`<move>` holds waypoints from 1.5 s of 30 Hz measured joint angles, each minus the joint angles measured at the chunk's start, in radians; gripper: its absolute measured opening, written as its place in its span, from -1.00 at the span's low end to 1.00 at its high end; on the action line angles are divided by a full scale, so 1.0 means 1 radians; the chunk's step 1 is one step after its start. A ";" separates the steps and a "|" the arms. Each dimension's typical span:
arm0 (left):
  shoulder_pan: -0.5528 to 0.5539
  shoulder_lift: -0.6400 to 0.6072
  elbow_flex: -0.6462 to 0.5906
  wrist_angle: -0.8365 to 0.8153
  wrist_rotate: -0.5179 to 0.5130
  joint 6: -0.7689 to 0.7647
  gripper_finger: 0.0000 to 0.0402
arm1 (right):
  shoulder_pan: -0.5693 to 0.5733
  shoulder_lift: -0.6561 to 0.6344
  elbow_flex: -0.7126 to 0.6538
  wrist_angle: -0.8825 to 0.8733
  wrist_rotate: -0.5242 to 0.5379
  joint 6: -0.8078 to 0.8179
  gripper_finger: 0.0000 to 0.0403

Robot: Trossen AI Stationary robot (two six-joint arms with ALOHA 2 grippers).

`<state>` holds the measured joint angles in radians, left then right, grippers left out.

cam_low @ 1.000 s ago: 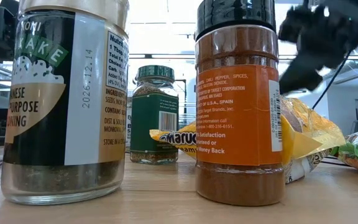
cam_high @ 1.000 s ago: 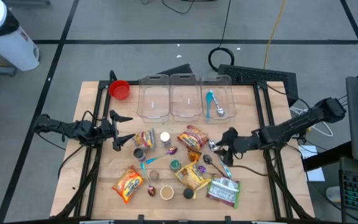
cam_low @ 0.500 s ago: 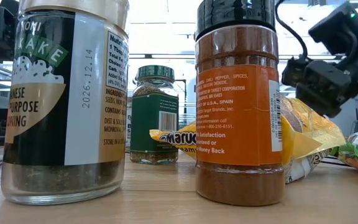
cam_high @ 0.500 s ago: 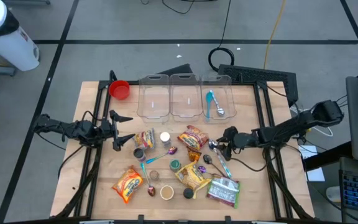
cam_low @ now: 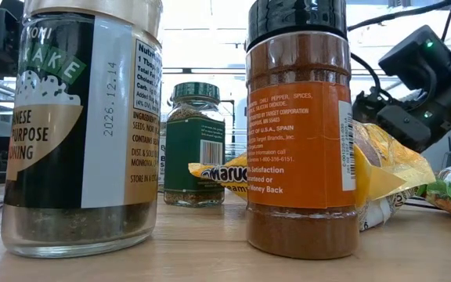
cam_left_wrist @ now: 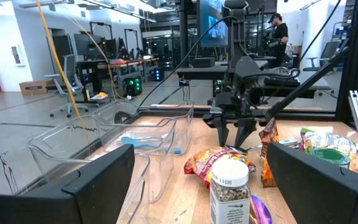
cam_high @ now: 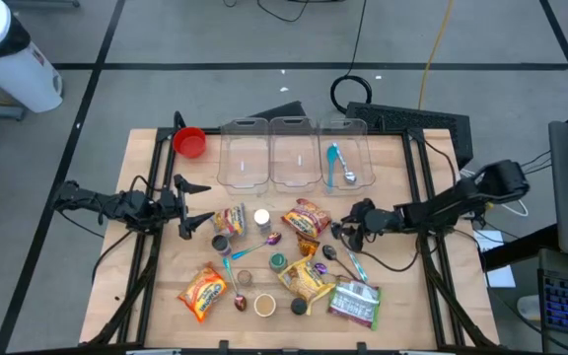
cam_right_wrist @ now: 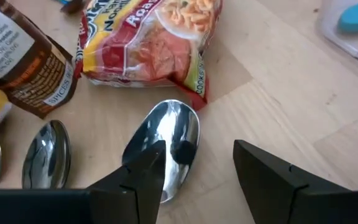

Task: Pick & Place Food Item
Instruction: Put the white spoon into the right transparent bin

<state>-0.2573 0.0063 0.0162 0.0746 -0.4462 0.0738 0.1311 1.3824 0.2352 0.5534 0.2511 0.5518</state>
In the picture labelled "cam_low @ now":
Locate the yellow Maruchan ramen packet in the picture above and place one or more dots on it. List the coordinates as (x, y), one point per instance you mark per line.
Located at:
(382, 168)

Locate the black lid chili powder jar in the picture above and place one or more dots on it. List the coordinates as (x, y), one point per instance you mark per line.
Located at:
(300, 149)

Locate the green lid spice jar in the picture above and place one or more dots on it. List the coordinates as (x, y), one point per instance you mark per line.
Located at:
(194, 156)

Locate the white lid spice jar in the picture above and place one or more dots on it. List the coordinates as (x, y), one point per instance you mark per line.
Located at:
(162, 160)

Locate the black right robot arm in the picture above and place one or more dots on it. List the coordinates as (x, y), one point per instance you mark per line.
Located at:
(417, 58)

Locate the gold lid furikake jar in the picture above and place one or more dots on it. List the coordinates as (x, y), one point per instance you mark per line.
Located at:
(92, 117)

